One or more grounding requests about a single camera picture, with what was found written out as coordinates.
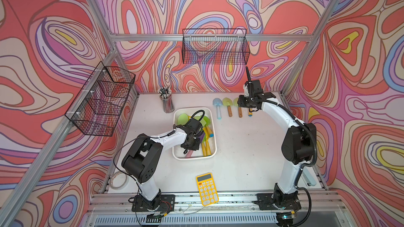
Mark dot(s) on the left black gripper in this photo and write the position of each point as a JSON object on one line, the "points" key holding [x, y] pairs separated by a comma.
{"points": [[195, 148]]}

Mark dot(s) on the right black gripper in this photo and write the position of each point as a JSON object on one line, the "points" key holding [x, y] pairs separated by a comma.
{"points": [[241, 101]]}

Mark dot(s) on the light blue shovel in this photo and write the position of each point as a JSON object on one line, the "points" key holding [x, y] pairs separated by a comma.
{"points": [[217, 102]]}

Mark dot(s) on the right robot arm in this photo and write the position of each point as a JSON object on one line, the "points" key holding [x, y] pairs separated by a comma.
{"points": [[298, 147]]}

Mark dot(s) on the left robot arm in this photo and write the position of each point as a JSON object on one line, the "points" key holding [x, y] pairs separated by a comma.
{"points": [[142, 158]]}

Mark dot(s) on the white storage box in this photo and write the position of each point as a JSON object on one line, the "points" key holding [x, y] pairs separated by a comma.
{"points": [[209, 144]]}

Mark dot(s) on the pencil cup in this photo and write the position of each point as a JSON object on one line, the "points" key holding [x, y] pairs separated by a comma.
{"points": [[165, 95]]}

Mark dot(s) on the yellow calculator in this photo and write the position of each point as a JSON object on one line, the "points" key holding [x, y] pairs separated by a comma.
{"points": [[207, 189]]}

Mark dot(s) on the white tape roll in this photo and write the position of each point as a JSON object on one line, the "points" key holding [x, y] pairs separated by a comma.
{"points": [[118, 180]]}

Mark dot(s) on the light blue stapler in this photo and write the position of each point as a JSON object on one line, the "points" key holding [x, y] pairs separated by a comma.
{"points": [[308, 178]]}

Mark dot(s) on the purple shovel pink handle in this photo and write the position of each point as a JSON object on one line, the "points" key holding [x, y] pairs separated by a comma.
{"points": [[201, 140]]}

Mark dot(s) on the back black wire basket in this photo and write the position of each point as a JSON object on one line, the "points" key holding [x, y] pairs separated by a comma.
{"points": [[217, 46]]}

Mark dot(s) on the black wire basket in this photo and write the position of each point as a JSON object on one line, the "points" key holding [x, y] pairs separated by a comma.
{"points": [[104, 96], [217, 46]]}

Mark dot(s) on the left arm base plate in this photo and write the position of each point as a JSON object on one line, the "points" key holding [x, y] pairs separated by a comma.
{"points": [[164, 203]]}

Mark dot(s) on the left black wire basket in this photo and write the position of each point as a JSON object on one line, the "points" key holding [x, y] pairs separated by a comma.
{"points": [[104, 96]]}

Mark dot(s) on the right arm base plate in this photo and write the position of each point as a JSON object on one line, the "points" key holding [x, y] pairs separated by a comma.
{"points": [[278, 201]]}

